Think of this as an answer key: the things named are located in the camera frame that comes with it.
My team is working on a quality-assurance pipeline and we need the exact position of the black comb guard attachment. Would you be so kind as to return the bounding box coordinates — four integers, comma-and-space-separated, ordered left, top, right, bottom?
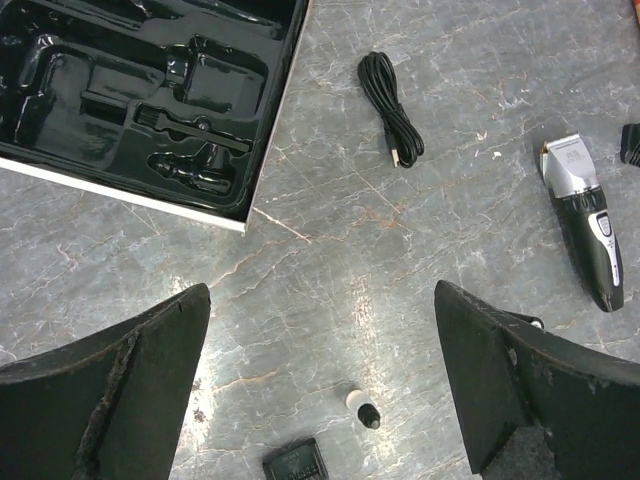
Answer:
262, 438, 329, 480

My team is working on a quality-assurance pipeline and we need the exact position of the small oil bottle black cap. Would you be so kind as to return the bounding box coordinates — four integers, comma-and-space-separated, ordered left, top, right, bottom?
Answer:
345, 389, 381, 430

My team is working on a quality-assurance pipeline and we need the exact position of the black cleaning brush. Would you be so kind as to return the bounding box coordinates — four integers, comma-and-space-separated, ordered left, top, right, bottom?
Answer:
134, 104, 252, 153

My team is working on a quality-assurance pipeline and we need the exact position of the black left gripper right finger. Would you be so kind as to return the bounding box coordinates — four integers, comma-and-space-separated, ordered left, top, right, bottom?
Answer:
434, 280, 639, 479

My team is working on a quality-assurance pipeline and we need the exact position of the white box with black tray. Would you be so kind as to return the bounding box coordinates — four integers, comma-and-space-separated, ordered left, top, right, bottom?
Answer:
1, 1, 311, 232

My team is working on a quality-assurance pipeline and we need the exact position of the silver black hair clipper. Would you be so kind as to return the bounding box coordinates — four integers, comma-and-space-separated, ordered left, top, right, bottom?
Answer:
540, 133, 624, 312

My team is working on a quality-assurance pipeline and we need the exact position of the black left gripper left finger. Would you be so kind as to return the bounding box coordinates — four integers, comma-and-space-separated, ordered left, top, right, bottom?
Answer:
1, 283, 210, 479

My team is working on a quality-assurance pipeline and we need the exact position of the black usb cable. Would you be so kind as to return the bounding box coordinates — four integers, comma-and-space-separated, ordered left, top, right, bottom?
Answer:
357, 51, 426, 170

